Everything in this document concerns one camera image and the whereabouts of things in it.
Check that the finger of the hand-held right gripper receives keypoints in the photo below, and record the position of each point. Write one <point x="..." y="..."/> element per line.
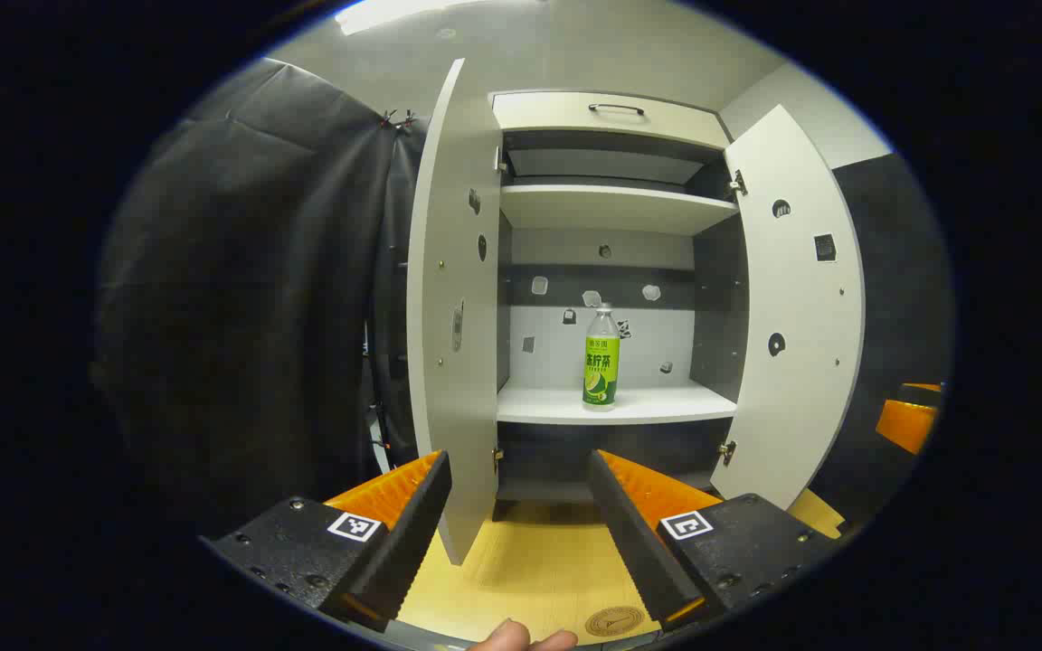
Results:
<point x="908" y="425"/>

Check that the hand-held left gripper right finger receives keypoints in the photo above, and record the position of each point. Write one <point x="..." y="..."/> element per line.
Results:
<point x="634" y="542"/>

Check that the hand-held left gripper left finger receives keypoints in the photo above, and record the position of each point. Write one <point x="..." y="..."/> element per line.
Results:
<point x="408" y="533"/>

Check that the white cabinet door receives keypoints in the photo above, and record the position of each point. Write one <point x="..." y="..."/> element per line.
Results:
<point x="453" y="380"/>
<point x="797" y="298"/>

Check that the green label drink bottle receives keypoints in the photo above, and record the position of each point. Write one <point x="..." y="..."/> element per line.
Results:
<point x="601" y="366"/>

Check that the white cabinet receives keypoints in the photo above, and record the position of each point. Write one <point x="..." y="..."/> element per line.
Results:
<point x="616" y="405"/>

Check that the white cabinet drawer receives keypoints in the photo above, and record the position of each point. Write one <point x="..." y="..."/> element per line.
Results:
<point x="557" y="116"/>

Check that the ceiling light panel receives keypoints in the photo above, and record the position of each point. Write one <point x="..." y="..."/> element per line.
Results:
<point x="394" y="13"/>

